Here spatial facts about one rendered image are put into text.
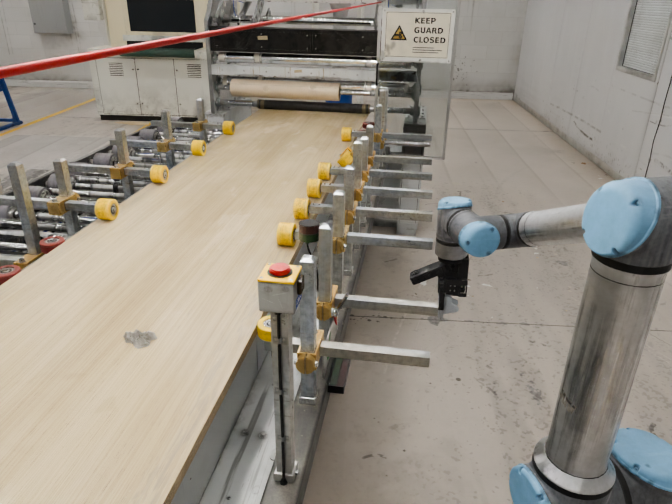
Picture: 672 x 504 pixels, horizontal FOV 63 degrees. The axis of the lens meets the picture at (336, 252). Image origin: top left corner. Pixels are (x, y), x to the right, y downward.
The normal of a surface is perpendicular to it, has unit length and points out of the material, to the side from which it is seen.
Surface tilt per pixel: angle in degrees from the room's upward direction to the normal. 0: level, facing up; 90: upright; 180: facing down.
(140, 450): 0
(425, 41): 90
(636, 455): 5
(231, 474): 0
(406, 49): 90
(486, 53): 90
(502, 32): 90
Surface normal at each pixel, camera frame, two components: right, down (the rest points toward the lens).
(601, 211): -0.96, -0.04
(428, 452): 0.02, -0.90
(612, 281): -0.72, 0.29
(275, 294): -0.15, 0.42
